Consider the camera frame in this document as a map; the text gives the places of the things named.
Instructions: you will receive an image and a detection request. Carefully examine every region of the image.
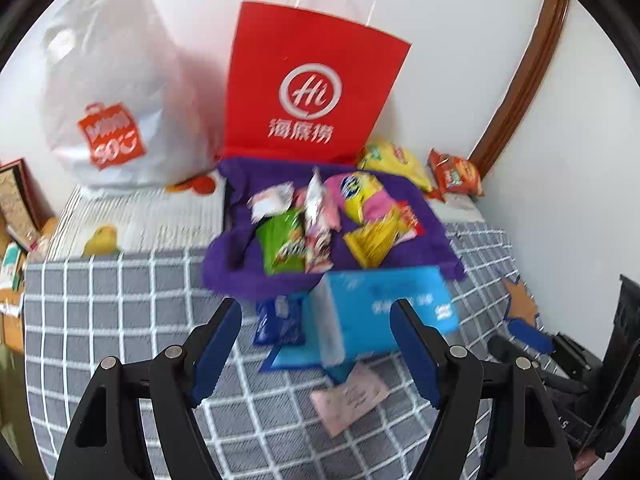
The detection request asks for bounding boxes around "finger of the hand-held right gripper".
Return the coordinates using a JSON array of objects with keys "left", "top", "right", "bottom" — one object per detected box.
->
[
  {"left": 487, "top": 336, "right": 586, "bottom": 395},
  {"left": 506, "top": 317, "right": 553, "bottom": 353}
]

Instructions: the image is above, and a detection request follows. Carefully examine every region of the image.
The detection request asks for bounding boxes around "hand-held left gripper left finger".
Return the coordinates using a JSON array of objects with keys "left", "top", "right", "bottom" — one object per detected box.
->
[{"left": 52, "top": 298, "right": 243, "bottom": 480}]

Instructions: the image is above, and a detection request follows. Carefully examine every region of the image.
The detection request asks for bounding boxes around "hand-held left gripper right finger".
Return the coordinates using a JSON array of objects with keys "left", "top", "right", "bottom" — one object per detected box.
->
[{"left": 390, "top": 298, "right": 576, "bottom": 480}]

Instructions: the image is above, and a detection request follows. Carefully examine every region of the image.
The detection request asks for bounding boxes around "purple fabric bag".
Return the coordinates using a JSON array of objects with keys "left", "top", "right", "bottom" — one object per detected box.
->
[{"left": 201, "top": 157, "right": 466, "bottom": 301}]

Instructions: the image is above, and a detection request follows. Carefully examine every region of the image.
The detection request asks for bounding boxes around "green snack packet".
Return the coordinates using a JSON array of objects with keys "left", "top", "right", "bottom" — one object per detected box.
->
[{"left": 255, "top": 208, "right": 307, "bottom": 276}]

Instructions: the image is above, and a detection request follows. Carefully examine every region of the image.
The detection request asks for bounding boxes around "pink peach snack packet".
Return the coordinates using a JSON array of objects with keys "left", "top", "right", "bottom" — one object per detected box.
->
[{"left": 322, "top": 187, "right": 346, "bottom": 233}]

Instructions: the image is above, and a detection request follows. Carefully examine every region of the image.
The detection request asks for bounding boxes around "blue tissue pack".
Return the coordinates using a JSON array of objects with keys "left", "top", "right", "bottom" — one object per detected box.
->
[{"left": 259, "top": 266, "right": 461, "bottom": 386}]

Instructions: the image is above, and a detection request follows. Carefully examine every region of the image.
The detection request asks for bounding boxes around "small blue snack packet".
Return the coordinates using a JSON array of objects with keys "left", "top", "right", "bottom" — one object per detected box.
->
[{"left": 253, "top": 296, "right": 307, "bottom": 347}]

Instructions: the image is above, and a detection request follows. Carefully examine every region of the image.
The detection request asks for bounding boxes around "pale pink flat packet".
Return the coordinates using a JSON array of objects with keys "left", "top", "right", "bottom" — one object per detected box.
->
[{"left": 310, "top": 362, "right": 391, "bottom": 438}]

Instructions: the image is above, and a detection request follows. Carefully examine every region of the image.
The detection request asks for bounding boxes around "grey checked blanket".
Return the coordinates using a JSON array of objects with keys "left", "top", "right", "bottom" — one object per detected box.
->
[{"left": 20, "top": 220, "right": 576, "bottom": 480}]

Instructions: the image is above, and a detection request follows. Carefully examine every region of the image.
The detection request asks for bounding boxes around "small red snack packet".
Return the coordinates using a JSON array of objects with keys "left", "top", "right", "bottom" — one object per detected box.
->
[{"left": 397, "top": 201, "right": 426, "bottom": 242}]

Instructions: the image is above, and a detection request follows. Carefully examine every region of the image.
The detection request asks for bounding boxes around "dark multicoloured snack packet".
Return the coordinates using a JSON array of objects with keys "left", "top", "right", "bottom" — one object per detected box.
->
[{"left": 303, "top": 232, "right": 335, "bottom": 275}]

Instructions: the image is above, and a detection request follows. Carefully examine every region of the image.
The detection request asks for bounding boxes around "pink and yellow snack packet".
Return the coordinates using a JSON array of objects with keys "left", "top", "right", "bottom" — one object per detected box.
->
[{"left": 325, "top": 172, "right": 398, "bottom": 224}]

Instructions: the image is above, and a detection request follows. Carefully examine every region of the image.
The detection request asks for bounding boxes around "orange chips bag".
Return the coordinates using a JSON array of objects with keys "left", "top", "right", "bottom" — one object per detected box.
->
[{"left": 427, "top": 149, "right": 485, "bottom": 202}]

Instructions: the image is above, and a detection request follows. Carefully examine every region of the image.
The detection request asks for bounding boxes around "small white snack packet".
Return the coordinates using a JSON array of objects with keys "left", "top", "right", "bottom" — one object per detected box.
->
[{"left": 301, "top": 167, "right": 331, "bottom": 236}]

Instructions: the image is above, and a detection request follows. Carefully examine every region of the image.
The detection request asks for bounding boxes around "yellow chips bag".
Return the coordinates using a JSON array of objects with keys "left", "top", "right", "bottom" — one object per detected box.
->
[{"left": 357, "top": 141, "right": 435, "bottom": 193}]

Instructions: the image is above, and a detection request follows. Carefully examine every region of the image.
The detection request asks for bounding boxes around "green and white small box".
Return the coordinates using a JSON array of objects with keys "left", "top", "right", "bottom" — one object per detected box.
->
[{"left": 0, "top": 242, "right": 27, "bottom": 292}]

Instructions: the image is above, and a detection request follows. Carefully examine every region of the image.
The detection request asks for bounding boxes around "dark red patterned box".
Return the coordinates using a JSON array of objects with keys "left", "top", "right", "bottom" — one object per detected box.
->
[{"left": 0, "top": 158, "right": 57, "bottom": 246}]

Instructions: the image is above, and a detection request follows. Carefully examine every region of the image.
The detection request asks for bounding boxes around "white plastic bag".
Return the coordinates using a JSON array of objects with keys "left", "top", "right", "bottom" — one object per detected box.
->
[{"left": 37, "top": 0, "right": 221, "bottom": 191}]

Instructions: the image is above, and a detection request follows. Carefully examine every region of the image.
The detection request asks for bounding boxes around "red paper bag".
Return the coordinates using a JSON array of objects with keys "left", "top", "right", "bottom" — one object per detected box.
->
[{"left": 216, "top": 0, "right": 413, "bottom": 163}]

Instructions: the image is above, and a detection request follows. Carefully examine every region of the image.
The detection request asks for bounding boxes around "brown wooden door frame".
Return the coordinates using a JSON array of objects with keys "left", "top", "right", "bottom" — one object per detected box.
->
[{"left": 470, "top": 0, "right": 571, "bottom": 176}]

